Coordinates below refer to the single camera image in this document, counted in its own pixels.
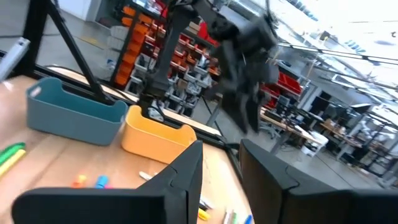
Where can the blue chunky highlighter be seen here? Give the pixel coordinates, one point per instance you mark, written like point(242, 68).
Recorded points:
point(101, 182)

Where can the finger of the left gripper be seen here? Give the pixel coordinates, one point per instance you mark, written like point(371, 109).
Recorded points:
point(237, 109)
point(255, 109)

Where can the yellow cap short marker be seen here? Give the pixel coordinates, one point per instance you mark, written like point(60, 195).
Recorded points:
point(204, 214)

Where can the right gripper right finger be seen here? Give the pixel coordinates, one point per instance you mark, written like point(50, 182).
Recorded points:
point(311, 208)

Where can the teal plastic bin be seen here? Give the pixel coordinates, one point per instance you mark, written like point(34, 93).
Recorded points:
point(68, 124)

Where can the yellow plastic bin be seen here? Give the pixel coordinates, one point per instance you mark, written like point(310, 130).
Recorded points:
point(149, 143)

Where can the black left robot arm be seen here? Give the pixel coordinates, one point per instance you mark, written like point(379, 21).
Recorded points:
point(164, 62)

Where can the parts shelf orange bins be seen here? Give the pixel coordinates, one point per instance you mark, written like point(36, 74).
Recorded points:
point(136, 46)

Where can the orange chunky highlighter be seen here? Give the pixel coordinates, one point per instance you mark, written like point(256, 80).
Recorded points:
point(80, 181)

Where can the wooden work desk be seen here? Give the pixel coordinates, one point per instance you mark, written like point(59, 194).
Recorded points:
point(289, 127)

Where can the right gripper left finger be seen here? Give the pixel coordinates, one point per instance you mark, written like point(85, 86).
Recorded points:
point(124, 205)

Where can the pink chunky highlighter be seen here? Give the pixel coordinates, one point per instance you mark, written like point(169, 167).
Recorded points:
point(109, 186)

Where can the yellow slim highlighter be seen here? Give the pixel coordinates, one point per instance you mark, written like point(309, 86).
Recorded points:
point(12, 163)

